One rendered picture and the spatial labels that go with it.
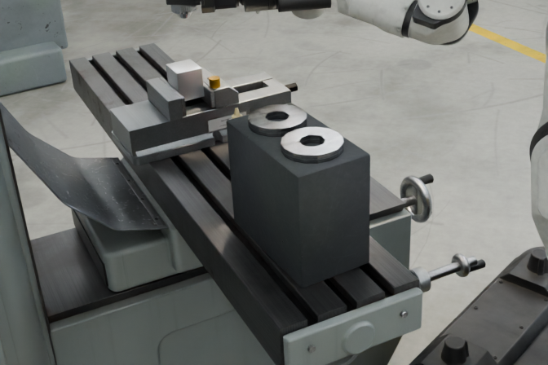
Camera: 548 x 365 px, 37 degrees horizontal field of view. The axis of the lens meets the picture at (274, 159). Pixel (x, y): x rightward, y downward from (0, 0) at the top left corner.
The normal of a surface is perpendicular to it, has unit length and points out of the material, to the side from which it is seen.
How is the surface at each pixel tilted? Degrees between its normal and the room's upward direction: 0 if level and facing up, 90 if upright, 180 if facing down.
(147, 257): 90
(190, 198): 0
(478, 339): 0
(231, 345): 90
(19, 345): 88
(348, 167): 90
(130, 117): 0
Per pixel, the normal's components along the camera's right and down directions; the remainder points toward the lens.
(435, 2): -0.28, -0.23
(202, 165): -0.04, -0.88
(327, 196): 0.49, 0.39
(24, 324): 0.79, 0.23
